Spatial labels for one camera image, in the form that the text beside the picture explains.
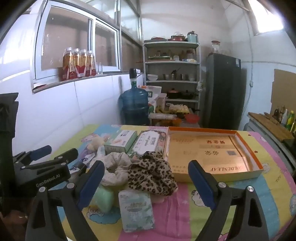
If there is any leopard print scrunchie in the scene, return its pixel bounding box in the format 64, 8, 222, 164
128, 152, 178, 197

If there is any pale green tissue packet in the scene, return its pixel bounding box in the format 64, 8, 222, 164
118, 190, 154, 233

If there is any blue water jug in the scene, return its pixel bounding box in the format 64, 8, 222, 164
118, 87, 149, 126

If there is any cream plush bear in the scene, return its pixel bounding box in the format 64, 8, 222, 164
89, 136, 105, 153

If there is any red plastic basin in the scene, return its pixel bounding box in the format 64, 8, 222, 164
185, 113, 200, 123

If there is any aluminium sliding window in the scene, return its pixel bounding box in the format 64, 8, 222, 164
31, 0, 142, 93

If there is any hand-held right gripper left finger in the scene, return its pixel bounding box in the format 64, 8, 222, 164
25, 160, 105, 241

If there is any orange drink bottle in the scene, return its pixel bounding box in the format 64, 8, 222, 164
72, 48, 81, 78
86, 50, 96, 76
62, 47, 74, 80
79, 49, 88, 77

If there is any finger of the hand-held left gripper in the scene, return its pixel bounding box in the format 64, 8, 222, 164
23, 148, 79, 172
13, 145, 52, 164

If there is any white plastic container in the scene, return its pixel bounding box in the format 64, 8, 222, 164
148, 86, 167, 112

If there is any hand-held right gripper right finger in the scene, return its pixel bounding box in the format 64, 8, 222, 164
188, 160, 270, 241

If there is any cardboard sheet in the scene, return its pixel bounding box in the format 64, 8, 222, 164
270, 69, 296, 112

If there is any orange rimmed gold cardboard box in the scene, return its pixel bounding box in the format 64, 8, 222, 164
165, 126, 264, 183

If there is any green plastic bottle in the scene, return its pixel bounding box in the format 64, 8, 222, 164
286, 111, 295, 130

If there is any glass jar with red lid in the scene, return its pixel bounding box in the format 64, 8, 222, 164
211, 40, 221, 55

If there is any cartoon printed tablecloth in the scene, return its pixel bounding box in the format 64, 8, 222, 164
50, 124, 296, 241

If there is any green face mask box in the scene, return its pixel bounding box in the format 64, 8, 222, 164
104, 130, 138, 154

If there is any pack of orange jars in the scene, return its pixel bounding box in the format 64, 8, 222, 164
150, 113, 181, 127

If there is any teal pot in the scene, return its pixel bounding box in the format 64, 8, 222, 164
187, 31, 199, 43

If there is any white metal shelf rack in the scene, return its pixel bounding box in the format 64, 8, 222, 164
143, 40, 201, 116

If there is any cream lace scrunchie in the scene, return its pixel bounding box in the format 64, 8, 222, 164
96, 152, 139, 187

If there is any floral tissue box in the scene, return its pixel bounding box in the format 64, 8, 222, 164
127, 130, 168, 160

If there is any black clay pot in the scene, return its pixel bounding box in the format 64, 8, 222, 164
167, 88, 182, 99

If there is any black wok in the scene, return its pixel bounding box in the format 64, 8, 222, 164
181, 91, 197, 100

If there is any black water pump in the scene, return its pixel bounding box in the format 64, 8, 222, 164
129, 68, 142, 88

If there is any dark refrigerator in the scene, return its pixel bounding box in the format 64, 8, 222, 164
203, 53, 242, 130

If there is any high wall window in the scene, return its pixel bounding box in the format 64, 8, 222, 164
247, 0, 285, 35

